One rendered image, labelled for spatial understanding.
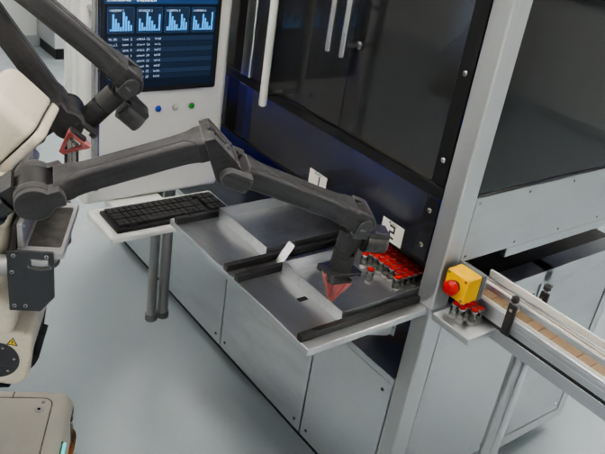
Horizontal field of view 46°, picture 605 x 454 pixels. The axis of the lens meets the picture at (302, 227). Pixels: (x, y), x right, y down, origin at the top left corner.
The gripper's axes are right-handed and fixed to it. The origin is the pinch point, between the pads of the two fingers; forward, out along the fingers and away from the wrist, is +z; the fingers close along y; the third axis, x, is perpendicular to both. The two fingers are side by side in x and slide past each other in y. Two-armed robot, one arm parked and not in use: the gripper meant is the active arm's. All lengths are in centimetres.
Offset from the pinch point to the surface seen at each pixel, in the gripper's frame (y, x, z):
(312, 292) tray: -0.7, 5.9, 1.4
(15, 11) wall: 92, 544, 47
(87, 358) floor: -7, 110, 93
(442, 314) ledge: 27.4, -14.9, -0.6
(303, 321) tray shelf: -8.2, -1.3, 4.6
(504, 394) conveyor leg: 43, -32, 16
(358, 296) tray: 11.6, 1.1, 1.5
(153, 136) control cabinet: -8, 89, -9
